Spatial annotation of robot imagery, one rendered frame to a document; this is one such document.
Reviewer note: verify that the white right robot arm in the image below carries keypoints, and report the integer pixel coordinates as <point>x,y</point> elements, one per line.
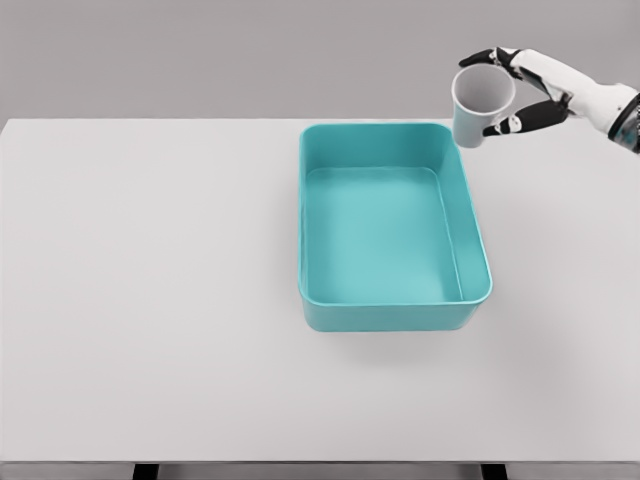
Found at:
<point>620,112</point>

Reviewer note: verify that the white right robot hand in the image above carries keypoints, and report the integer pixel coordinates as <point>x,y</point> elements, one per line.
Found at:
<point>565,82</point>

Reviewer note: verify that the white paper cup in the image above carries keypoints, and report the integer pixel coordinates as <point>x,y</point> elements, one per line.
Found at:
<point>475,107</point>

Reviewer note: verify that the teal plastic basket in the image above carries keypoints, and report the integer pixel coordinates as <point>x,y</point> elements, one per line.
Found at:
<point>390,225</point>

